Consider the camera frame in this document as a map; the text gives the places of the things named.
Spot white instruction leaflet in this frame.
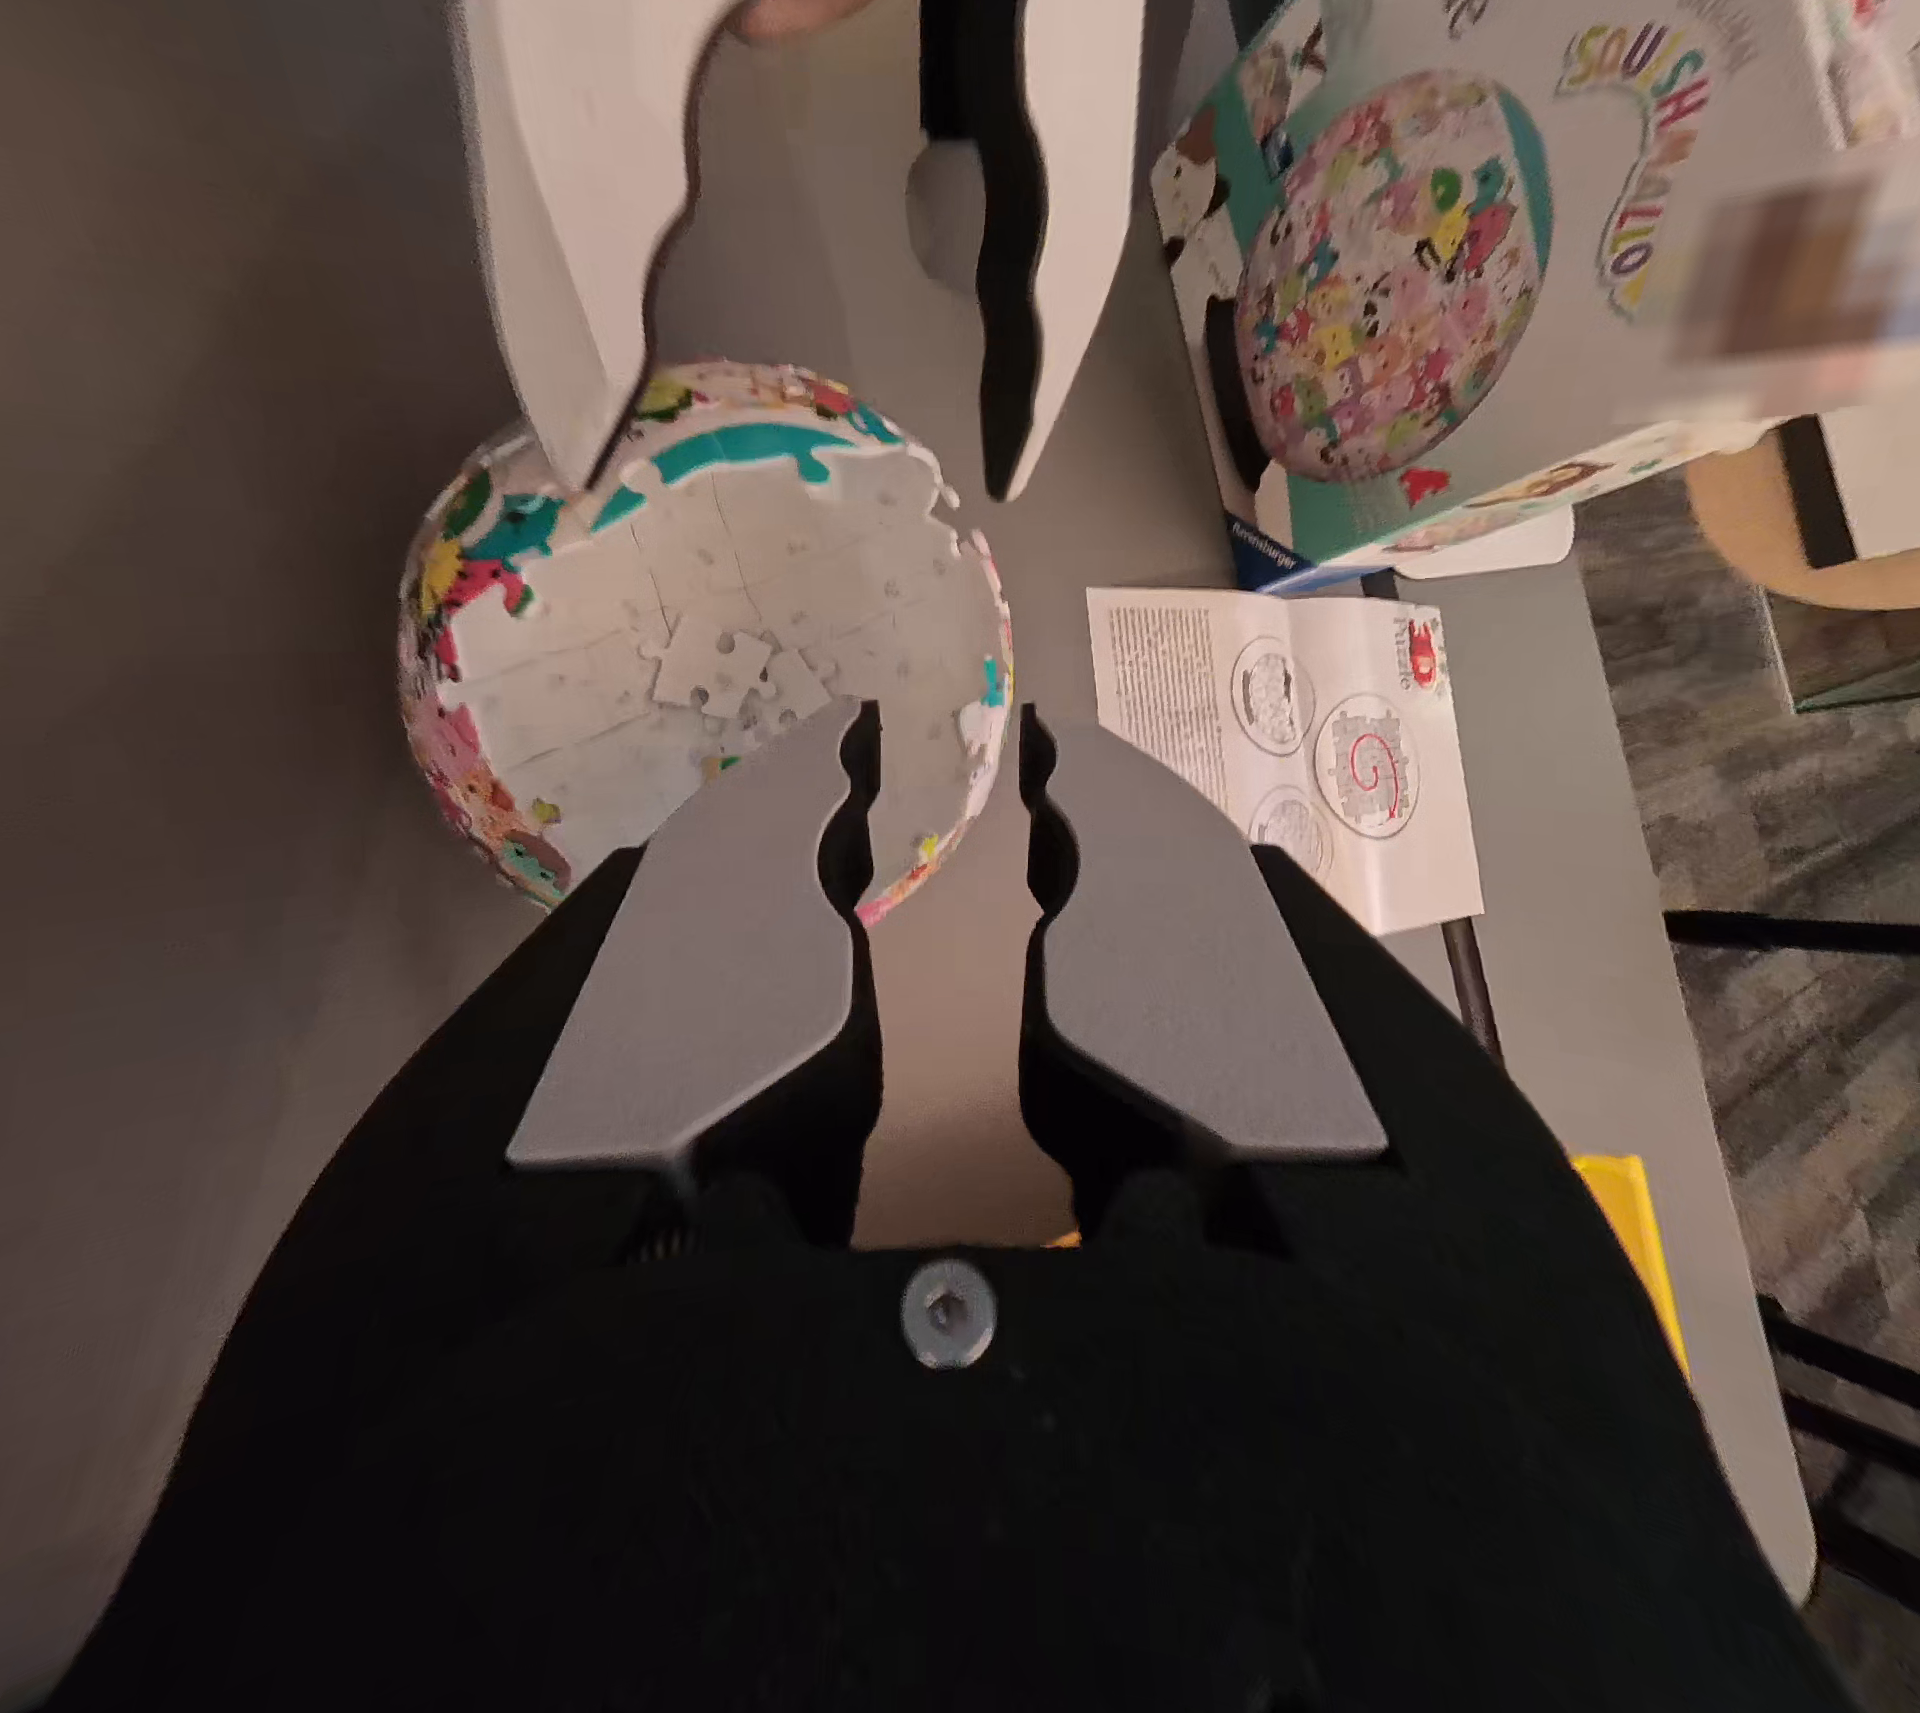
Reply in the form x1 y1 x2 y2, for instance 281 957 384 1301
1082 585 1489 939

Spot white stand foot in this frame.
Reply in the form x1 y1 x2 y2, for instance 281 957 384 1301
1252 462 1580 585

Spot puzzle ball cardboard box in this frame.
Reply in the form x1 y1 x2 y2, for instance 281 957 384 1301
1151 0 1920 578

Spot colourful puzzle ball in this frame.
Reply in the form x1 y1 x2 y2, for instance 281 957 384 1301
396 360 1018 930

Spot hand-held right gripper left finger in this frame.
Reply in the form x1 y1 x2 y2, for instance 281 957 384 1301
506 698 885 1174

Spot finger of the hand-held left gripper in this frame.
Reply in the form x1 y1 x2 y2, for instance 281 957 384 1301
450 0 809 493
971 0 1159 505

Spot upturned white puzzle piece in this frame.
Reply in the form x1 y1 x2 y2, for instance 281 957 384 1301
647 624 779 720

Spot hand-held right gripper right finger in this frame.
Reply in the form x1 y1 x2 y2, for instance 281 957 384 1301
1015 698 1390 1174

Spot yellow plastic bin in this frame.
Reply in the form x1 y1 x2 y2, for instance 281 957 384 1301
1566 1150 1692 1390

